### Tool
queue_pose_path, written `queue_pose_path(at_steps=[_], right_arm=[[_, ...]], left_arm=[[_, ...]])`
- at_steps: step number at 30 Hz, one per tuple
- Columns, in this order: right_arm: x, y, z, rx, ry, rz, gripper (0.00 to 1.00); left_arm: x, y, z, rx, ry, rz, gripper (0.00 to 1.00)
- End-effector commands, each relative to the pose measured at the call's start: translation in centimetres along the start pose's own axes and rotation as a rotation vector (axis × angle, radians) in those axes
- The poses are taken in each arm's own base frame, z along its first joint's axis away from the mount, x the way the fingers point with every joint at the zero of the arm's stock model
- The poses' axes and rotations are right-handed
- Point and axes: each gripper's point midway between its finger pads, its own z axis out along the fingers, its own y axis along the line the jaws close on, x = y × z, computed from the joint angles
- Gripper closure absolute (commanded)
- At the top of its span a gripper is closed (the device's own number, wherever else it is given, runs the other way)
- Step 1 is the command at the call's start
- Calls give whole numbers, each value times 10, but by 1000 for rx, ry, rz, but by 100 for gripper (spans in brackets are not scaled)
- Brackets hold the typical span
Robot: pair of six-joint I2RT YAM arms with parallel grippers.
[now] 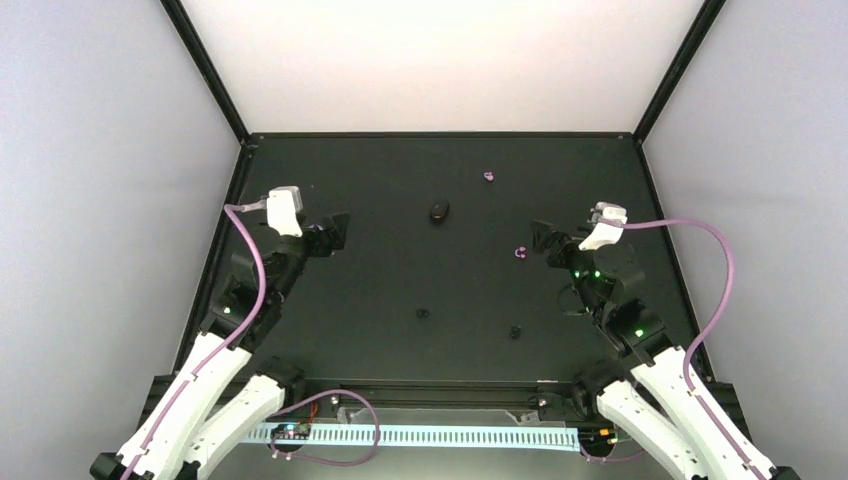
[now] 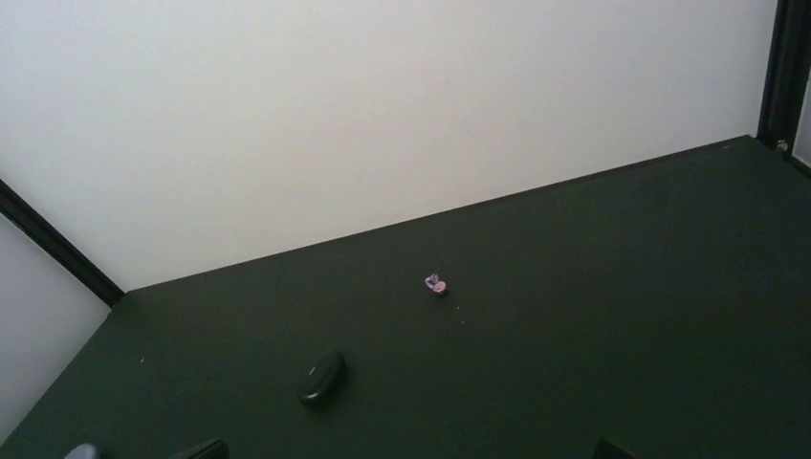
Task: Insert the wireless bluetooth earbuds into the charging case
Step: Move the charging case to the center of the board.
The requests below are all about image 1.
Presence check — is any black earbud charging case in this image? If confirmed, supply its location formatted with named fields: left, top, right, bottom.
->
left=429, top=200, right=451, bottom=224

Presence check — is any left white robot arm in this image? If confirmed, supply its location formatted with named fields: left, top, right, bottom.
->
left=89, top=213, right=350, bottom=479

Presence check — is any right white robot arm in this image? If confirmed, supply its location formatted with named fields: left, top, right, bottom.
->
left=531, top=203, right=799, bottom=479

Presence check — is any small circuit board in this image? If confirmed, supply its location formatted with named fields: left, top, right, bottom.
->
left=271, top=423, right=312, bottom=444

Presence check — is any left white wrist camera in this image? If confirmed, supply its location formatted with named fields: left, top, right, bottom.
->
left=266, top=186, right=303, bottom=237

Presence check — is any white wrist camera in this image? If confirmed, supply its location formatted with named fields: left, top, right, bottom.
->
left=578, top=202, right=628, bottom=251
left=266, top=186, right=303, bottom=237

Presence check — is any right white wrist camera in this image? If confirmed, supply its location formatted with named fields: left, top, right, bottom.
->
left=578, top=202, right=628, bottom=251

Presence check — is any purple cable loop front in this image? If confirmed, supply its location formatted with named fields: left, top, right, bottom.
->
left=268, top=388, right=382, bottom=468

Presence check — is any black front rail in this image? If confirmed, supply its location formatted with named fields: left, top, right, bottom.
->
left=142, top=374, right=747, bottom=415

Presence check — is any white slotted cable duct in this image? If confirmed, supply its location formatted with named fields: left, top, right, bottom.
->
left=241, top=422, right=581, bottom=452

